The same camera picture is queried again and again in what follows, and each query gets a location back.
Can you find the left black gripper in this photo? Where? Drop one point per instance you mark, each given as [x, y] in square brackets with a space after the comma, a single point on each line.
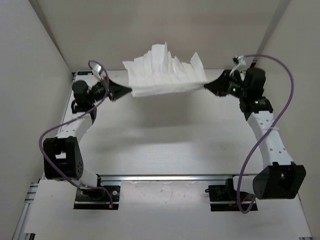
[116, 91]

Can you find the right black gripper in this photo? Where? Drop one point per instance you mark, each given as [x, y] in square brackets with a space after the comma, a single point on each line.
[218, 87]

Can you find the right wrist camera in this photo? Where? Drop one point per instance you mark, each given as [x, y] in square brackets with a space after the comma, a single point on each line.
[239, 62]

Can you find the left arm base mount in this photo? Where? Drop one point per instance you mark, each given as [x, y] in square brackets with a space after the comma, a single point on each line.
[98, 199]

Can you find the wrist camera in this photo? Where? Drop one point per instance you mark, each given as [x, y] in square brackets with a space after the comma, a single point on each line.
[97, 71]
[239, 62]

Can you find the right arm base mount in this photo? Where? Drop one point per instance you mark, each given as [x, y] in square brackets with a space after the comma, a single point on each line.
[223, 196]

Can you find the front aluminium rail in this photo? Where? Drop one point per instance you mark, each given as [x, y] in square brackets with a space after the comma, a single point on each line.
[165, 177]

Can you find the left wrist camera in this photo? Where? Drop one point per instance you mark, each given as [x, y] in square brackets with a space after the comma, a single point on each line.
[97, 71]

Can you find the white skirt cloth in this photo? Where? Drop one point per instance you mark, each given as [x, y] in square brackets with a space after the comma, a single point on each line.
[157, 72]

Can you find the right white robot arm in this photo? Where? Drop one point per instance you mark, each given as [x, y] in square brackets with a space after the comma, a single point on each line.
[281, 177]

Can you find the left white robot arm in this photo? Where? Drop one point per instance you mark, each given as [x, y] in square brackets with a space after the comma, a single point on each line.
[62, 155]

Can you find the white front cover board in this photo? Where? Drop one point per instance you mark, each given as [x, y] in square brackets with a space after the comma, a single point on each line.
[176, 210]

